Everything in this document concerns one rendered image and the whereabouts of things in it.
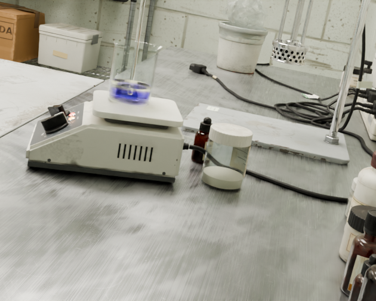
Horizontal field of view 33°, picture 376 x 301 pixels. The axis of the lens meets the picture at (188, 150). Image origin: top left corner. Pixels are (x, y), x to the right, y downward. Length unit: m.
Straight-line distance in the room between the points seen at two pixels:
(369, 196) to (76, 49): 2.42
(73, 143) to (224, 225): 0.22
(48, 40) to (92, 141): 2.32
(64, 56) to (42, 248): 2.49
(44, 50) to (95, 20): 0.36
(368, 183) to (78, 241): 0.34
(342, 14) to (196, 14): 0.71
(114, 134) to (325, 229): 0.29
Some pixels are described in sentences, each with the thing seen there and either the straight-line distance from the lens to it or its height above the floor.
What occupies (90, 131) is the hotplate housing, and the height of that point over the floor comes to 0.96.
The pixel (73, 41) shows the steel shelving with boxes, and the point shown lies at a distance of 3.08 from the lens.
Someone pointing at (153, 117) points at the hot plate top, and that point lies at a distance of 0.83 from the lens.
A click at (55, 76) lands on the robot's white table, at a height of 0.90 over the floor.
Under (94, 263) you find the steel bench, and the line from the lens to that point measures 0.63.
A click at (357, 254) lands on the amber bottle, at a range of 0.66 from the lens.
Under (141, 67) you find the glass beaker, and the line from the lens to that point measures 0.85.
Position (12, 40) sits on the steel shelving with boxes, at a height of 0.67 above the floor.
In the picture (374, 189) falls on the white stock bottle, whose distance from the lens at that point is 0.78.
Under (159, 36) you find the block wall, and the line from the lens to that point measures 3.28.
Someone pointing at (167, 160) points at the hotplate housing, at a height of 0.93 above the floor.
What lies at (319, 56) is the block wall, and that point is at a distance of 3.22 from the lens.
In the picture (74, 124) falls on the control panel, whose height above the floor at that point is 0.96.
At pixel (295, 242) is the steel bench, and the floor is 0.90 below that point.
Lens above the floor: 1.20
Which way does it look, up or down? 17 degrees down
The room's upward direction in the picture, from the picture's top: 10 degrees clockwise
